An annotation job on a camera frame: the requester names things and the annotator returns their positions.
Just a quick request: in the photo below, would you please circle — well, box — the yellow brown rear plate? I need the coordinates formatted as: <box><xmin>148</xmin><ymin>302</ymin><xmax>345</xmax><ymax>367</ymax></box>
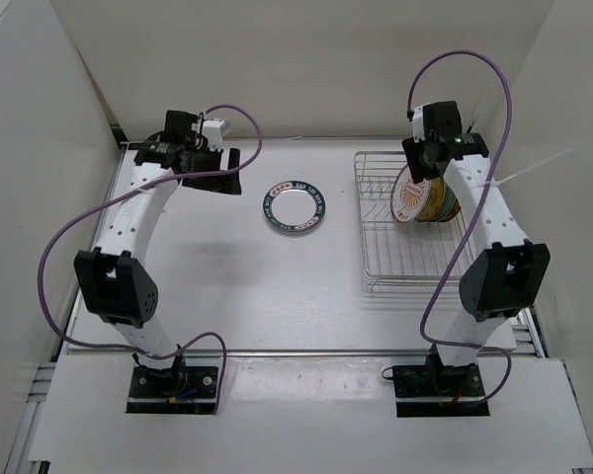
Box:
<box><xmin>447</xmin><ymin>195</ymin><xmax>462</xmax><ymax>219</ymax></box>

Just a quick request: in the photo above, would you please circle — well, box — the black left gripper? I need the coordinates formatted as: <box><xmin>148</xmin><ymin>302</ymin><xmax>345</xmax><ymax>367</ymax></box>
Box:
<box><xmin>182</xmin><ymin>142</ymin><xmax>241</xmax><ymax>195</ymax></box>

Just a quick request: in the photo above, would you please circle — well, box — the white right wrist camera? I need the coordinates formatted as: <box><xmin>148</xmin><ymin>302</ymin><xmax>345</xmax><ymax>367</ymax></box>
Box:
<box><xmin>407</xmin><ymin>105</ymin><xmax>426</xmax><ymax>143</ymax></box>

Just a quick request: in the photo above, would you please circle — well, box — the white plate orange sunburst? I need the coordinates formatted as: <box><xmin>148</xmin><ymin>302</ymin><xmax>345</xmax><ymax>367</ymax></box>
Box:
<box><xmin>390</xmin><ymin>166</ymin><xmax>430</xmax><ymax>223</ymax></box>

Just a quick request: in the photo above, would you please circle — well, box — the yellow patterned plate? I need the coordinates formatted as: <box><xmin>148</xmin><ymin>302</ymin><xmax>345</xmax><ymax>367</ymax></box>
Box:
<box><xmin>416</xmin><ymin>178</ymin><xmax>447</xmax><ymax>222</ymax></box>

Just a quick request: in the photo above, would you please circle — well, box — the white zip tie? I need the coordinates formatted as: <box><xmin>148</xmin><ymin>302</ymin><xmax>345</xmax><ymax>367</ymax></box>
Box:
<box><xmin>485</xmin><ymin>147</ymin><xmax>576</xmax><ymax>188</ymax></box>

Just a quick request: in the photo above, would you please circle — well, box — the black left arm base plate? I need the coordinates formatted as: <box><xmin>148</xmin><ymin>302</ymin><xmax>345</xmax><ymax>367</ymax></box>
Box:
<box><xmin>126</xmin><ymin>362</ymin><xmax>223</xmax><ymax>416</ymax></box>

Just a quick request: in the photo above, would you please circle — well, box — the white plate with black rings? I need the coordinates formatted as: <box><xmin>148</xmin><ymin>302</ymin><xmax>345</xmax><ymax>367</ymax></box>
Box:
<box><xmin>264</xmin><ymin>220</ymin><xmax>322</xmax><ymax>239</ymax></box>

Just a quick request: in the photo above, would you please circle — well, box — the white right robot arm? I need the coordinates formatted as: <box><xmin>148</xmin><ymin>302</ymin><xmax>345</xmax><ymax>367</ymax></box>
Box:
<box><xmin>392</xmin><ymin>101</ymin><xmax>551</xmax><ymax>398</ymax></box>

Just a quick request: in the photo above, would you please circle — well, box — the green rimmed white plate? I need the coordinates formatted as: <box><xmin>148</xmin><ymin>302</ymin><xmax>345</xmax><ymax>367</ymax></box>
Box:
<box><xmin>262</xmin><ymin>180</ymin><xmax>327</xmax><ymax>231</ymax></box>

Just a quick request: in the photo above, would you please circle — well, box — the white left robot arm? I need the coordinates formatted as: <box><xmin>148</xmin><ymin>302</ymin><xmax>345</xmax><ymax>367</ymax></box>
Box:
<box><xmin>74</xmin><ymin>111</ymin><xmax>241</xmax><ymax>395</ymax></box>

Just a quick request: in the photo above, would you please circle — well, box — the teal blue patterned plate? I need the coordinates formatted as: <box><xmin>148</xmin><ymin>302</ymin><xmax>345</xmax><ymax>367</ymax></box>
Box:
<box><xmin>437</xmin><ymin>183</ymin><xmax>455</xmax><ymax>222</ymax></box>

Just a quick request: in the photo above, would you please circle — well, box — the silver wire dish rack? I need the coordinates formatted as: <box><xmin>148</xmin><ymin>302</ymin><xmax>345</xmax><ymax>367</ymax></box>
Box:
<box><xmin>354</xmin><ymin>150</ymin><xmax>466</xmax><ymax>292</ymax></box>

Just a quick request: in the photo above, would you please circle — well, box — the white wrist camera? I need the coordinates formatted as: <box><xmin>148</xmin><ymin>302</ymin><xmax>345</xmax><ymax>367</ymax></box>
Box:
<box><xmin>407</xmin><ymin>105</ymin><xmax>426</xmax><ymax>143</ymax></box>
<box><xmin>195</xmin><ymin>118</ymin><xmax>230</xmax><ymax>151</ymax></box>

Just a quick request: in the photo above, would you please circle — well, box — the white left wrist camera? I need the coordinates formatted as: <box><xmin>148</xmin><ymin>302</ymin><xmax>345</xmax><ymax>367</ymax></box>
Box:
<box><xmin>195</xmin><ymin>118</ymin><xmax>230</xmax><ymax>151</ymax></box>

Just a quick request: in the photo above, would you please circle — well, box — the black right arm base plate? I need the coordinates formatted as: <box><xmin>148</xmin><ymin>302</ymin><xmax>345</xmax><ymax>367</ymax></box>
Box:
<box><xmin>381</xmin><ymin>364</ymin><xmax>490</xmax><ymax>419</ymax></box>

